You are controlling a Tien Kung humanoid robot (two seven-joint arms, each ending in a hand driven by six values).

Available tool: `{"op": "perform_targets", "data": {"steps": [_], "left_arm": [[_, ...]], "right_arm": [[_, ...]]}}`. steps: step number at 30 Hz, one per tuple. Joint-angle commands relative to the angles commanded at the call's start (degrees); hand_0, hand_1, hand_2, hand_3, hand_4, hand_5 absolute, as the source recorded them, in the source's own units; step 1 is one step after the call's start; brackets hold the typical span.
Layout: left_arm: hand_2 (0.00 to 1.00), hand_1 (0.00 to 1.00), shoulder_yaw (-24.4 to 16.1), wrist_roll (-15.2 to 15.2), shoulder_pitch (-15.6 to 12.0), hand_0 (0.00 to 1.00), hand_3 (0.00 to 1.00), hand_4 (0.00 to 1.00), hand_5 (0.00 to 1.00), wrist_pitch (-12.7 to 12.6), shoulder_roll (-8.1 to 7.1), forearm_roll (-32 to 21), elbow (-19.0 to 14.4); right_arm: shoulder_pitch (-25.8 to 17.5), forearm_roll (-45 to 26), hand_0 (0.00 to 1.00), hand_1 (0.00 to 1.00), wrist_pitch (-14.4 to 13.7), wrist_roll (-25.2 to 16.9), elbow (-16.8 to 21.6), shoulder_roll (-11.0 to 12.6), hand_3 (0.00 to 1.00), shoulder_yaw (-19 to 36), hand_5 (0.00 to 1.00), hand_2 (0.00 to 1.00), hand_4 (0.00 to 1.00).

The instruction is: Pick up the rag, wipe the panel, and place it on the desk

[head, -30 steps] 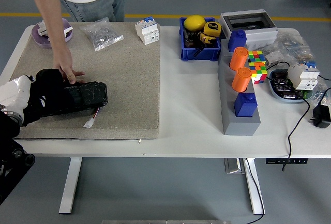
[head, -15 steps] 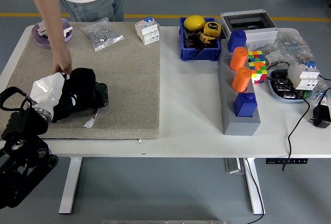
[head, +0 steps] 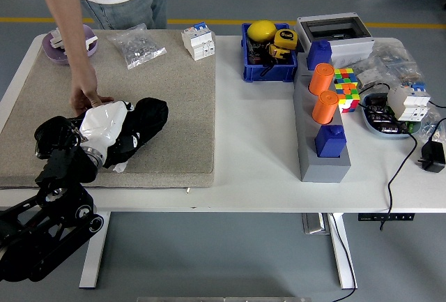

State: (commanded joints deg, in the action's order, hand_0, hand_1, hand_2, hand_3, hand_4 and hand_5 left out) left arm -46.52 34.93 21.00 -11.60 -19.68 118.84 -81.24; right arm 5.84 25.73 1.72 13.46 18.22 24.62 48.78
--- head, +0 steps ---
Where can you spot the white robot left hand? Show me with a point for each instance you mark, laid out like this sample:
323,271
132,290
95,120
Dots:
102,124

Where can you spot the person's right hand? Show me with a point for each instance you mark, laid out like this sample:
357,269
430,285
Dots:
85,87

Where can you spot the black rag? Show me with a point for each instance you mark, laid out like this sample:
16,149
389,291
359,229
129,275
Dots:
151,113

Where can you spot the person's right forearm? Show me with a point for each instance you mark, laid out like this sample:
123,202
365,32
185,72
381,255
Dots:
66,19

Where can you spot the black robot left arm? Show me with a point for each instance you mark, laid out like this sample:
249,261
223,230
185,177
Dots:
52,211

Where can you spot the grey box under desk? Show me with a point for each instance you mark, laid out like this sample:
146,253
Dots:
313,223

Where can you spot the black desk control panel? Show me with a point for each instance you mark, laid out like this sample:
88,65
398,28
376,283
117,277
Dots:
383,217

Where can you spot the purple plastic tray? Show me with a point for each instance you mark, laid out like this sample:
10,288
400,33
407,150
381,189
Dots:
52,54

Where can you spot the clear bag of screws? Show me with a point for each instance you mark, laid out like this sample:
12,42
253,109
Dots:
137,45

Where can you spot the grey-brown felt mat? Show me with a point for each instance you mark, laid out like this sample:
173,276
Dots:
174,113

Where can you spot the white circuit breaker blue switches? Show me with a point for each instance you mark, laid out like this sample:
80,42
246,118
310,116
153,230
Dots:
407,103
197,42

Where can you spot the white table leg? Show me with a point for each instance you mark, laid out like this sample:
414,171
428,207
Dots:
94,256
343,253

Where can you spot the black hand tool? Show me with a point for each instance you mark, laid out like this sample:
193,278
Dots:
256,58

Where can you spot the blue plastic bin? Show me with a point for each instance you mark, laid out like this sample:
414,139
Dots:
268,75

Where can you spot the yellow round dome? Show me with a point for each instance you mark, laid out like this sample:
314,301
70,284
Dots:
261,30

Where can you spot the yellow black tape measure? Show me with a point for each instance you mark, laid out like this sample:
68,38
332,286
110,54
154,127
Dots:
277,52

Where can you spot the orange cylinder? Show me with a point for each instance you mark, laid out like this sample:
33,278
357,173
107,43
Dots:
321,80
324,108

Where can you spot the grey peg base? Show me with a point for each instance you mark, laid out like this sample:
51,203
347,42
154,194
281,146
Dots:
324,171

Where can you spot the blue block with knob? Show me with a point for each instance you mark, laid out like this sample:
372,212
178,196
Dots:
318,54
329,143

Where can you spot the colourful puzzle cube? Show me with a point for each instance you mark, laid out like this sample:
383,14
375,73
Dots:
348,92

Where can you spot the light blue bowl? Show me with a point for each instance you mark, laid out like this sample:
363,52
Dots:
369,125

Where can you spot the small clear bag white label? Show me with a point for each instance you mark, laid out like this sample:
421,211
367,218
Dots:
369,77

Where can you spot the black parts pile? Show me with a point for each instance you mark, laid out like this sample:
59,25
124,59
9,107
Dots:
378,112

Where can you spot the clear bag of parts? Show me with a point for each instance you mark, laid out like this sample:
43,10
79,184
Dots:
393,59
432,124

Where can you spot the black power adapter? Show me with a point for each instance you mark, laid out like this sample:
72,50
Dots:
433,157

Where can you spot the white plastic bracket piece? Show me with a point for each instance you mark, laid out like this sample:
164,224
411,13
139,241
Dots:
55,31
91,42
55,41

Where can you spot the grey electrical enclosure box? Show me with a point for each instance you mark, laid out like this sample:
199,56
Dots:
352,49

